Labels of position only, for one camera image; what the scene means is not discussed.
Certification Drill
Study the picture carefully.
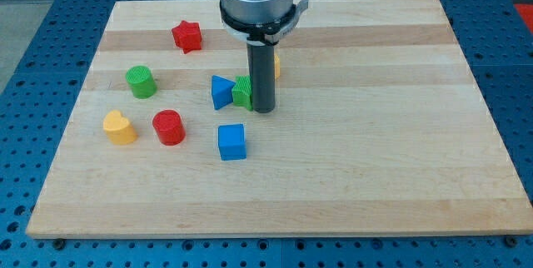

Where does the blue cube block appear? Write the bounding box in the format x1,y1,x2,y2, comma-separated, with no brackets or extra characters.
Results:
217,124,247,161

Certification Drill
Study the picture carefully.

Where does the green star block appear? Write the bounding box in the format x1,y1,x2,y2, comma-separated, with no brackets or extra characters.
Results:
232,76,253,111

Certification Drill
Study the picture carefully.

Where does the red star block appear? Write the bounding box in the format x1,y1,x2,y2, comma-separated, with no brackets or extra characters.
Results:
172,20,202,54

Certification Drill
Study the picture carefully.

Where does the blue triangle block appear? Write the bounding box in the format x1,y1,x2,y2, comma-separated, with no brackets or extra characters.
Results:
211,75,235,110

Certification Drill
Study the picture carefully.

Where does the yellow block behind tool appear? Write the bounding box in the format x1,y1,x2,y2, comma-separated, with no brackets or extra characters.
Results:
274,53,281,79

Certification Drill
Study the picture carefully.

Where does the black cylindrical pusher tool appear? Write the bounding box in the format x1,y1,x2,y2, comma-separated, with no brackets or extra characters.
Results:
247,44,276,113

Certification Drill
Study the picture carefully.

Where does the red cylinder block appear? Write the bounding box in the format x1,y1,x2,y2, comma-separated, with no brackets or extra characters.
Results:
152,109,186,146

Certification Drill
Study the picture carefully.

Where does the wooden board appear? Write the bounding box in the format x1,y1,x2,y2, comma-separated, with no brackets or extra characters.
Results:
27,0,532,239

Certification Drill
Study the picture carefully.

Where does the green cylinder block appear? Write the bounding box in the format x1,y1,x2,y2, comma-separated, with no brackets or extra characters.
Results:
125,66,157,99

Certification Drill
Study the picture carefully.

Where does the yellow heart block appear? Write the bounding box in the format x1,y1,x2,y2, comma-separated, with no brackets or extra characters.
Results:
102,110,138,145

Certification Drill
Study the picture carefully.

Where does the black clamp ring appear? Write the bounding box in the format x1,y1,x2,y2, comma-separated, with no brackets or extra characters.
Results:
219,0,310,47

